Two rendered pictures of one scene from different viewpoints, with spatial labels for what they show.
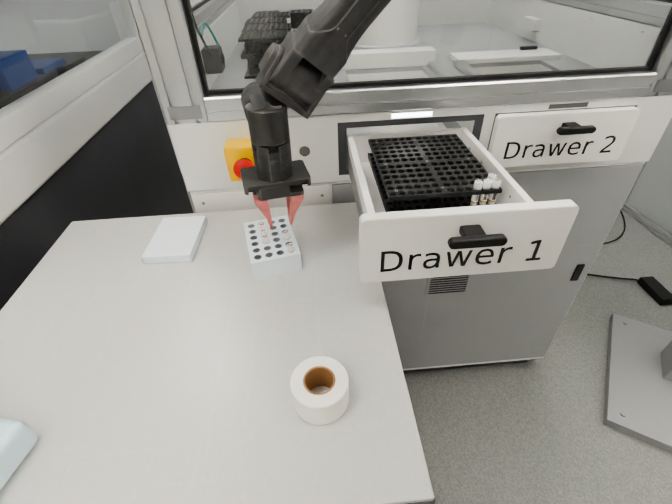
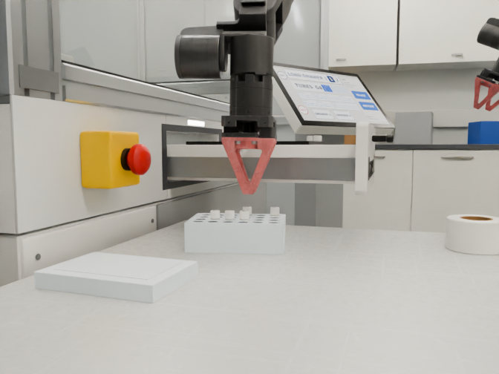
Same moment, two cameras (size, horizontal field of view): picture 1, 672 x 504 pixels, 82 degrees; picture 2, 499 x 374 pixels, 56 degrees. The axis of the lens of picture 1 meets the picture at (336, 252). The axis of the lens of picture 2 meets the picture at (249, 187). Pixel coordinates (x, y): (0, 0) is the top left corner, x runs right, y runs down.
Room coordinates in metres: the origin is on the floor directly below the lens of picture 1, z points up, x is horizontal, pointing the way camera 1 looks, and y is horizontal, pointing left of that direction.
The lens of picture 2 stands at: (0.33, 0.68, 0.89)
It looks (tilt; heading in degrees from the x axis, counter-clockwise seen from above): 5 degrees down; 290
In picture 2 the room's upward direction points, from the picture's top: straight up
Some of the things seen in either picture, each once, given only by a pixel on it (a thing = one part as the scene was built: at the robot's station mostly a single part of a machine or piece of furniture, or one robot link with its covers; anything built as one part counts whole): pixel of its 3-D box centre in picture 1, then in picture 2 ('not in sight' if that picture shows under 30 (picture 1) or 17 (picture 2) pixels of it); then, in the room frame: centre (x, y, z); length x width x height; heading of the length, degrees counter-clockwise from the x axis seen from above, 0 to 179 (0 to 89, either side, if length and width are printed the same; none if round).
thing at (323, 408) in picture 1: (320, 389); (475, 234); (0.26, 0.03, 0.78); 0.07 x 0.07 x 0.04
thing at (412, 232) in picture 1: (462, 242); (366, 156); (0.42, -0.18, 0.87); 0.29 x 0.02 x 0.11; 93
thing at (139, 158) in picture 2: (244, 168); (136, 159); (0.67, 0.17, 0.88); 0.04 x 0.03 x 0.04; 93
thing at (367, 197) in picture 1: (423, 177); (254, 160); (0.63, -0.17, 0.86); 0.40 x 0.26 x 0.06; 3
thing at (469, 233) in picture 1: (473, 235); (382, 138); (0.39, -0.18, 0.91); 0.07 x 0.04 x 0.01; 93
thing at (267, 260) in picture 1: (271, 245); (237, 232); (0.55, 0.12, 0.78); 0.12 x 0.08 x 0.04; 15
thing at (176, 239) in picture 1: (176, 238); (119, 274); (0.60, 0.31, 0.77); 0.13 x 0.09 x 0.02; 1
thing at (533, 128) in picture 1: (560, 138); not in sight; (0.76, -0.47, 0.87); 0.29 x 0.02 x 0.11; 93
